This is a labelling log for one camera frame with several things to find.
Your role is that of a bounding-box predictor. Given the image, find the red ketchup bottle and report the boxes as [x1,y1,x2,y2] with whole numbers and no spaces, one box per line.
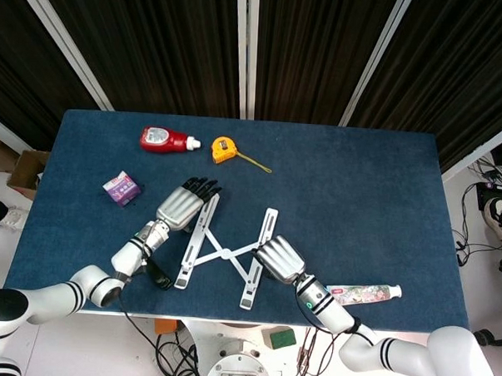
[138,125,204,156]

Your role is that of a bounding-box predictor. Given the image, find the dark pleated curtain panel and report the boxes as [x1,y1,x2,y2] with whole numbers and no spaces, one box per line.
[253,0,404,129]
[347,0,502,175]
[0,0,106,143]
[31,0,246,120]

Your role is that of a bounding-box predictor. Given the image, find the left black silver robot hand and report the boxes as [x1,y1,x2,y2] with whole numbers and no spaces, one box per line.
[154,174,224,235]

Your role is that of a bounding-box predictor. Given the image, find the small purple box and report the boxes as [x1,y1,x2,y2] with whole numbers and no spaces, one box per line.
[101,169,142,209]

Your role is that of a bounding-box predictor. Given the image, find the yellow tape measure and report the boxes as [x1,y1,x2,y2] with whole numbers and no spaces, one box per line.
[210,136,274,175]

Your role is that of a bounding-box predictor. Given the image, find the orange box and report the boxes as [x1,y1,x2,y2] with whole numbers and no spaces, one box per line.
[153,318,180,336]

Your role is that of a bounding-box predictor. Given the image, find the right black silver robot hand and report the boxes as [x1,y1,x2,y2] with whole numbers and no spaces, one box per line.
[250,233,308,285]

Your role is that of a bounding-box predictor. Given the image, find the green block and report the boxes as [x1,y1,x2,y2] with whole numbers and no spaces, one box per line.
[268,328,298,352]

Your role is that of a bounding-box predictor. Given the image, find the blue velvet table cover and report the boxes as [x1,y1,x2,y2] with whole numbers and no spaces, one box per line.
[2,105,479,332]

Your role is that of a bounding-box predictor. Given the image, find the white frame post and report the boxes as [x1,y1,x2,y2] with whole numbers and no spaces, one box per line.
[440,121,502,184]
[0,112,53,154]
[6,0,120,112]
[340,0,419,130]
[231,0,261,121]

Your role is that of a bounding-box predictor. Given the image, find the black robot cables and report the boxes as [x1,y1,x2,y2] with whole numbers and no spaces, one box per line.
[115,292,209,376]

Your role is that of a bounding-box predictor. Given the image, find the brown cardboard box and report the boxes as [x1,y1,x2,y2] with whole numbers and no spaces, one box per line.
[7,147,52,201]

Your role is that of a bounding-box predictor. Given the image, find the floral toothpaste tube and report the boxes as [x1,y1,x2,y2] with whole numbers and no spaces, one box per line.
[325,281,404,309]

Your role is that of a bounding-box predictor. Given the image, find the black floor cables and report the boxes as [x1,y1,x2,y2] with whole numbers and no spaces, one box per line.
[455,158,502,269]

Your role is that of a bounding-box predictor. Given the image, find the white black sneaker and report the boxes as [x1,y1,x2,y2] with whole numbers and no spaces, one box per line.
[482,196,502,252]

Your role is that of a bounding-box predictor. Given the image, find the red thin wires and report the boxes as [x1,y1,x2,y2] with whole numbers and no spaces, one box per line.
[280,324,340,376]

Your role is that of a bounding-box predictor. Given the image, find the white folding laptop stand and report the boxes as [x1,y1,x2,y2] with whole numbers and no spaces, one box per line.
[172,191,280,312]

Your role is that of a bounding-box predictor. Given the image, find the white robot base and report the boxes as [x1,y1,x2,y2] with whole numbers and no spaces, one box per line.
[204,319,276,376]

